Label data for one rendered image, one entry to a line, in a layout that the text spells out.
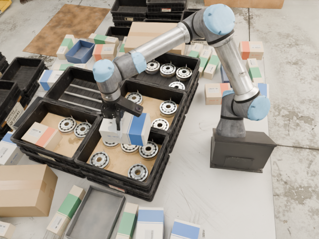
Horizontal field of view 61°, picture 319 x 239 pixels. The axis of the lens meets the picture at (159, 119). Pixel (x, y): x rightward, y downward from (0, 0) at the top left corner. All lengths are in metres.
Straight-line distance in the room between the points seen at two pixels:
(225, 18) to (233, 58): 0.16
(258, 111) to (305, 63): 2.15
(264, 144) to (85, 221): 0.95
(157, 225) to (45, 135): 0.76
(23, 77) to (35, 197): 1.60
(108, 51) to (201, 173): 1.16
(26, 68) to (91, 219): 1.83
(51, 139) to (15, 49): 2.53
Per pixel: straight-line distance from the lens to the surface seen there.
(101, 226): 1.48
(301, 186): 2.44
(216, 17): 1.11
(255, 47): 2.14
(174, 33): 1.20
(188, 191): 1.49
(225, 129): 1.37
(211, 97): 1.75
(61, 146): 1.60
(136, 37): 2.02
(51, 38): 3.91
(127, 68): 0.98
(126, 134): 1.17
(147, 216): 1.36
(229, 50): 1.16
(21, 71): 2.93
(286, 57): 3.37
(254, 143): 1.33
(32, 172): 1.55
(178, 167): 1.54
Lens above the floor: 2.08
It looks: 53 degrees down
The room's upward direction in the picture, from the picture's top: 7 degrees counter-clockwise
